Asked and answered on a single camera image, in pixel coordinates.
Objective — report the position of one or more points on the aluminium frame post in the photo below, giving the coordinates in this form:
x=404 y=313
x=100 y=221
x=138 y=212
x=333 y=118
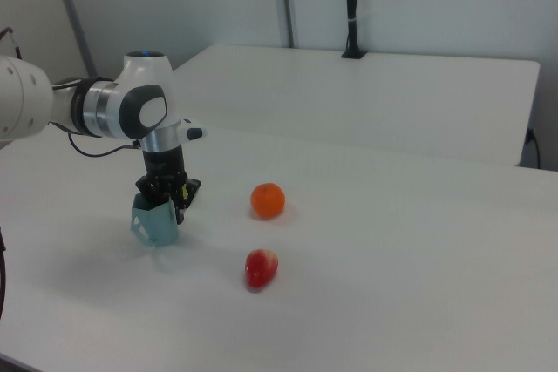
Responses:
x=74 y=15

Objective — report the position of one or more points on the orange fruit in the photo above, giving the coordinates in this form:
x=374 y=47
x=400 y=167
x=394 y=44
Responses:
x=267 y=200

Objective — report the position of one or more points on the black pole with base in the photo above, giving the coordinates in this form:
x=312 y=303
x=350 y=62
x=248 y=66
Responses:
x=351 y=6

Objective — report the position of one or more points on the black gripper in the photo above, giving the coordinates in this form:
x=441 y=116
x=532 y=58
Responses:
x=163 y=167

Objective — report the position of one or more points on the red strawberry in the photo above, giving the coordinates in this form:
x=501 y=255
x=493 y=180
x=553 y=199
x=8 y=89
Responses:
x=260 y=267

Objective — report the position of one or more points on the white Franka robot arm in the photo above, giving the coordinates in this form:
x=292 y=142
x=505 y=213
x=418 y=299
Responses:
x=131 y=102

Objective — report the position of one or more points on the light blue angular mug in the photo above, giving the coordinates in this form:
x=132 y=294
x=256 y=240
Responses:
x=157 y=224

